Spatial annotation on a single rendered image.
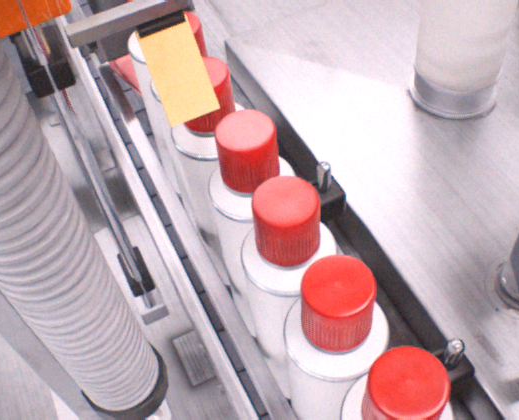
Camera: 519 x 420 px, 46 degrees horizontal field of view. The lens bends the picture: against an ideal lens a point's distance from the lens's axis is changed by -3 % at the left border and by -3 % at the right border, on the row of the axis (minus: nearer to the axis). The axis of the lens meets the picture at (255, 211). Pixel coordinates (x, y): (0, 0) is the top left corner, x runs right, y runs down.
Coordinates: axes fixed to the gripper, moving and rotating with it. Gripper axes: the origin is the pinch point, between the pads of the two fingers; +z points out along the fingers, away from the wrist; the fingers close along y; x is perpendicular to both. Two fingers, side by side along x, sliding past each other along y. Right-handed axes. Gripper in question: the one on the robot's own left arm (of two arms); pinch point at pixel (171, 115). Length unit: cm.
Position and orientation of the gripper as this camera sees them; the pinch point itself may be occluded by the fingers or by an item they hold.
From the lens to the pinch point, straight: 57.4
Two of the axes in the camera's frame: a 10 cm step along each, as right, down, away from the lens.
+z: 3.7, 8.8, 2.9
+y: 8.8, -4.3, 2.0
